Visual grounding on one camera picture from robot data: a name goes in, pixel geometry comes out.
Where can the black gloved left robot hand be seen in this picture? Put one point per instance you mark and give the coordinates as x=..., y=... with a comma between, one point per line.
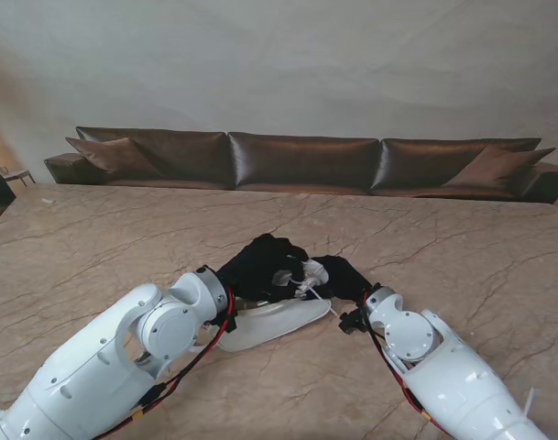
x=255, y=270

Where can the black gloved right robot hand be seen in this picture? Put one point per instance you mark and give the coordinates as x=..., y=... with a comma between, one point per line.
x=345, y=277

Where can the cream white cosmetics bag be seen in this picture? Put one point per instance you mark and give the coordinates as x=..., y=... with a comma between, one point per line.
x=278, y=321

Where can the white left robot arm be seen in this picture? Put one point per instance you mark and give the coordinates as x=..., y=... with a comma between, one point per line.
x=109, y=362

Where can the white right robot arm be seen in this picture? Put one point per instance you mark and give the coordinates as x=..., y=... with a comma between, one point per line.
x=443, y=366

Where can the brown leather sofa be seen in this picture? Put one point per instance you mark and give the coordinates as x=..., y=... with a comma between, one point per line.
x=301, y=160

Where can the brown sofa pillow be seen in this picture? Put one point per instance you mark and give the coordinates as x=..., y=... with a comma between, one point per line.
x=111, y=156
x=496, y=167

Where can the grey side chair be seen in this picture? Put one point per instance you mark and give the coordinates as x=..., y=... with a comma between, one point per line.
x=17, y=173

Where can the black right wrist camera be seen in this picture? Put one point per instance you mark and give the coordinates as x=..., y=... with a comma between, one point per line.
x=352, y=323

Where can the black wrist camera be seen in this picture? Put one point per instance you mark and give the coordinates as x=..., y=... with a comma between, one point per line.
x=230, y=323
x=352, y=323

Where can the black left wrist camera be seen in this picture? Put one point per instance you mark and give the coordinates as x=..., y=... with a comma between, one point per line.
x=230, y=323

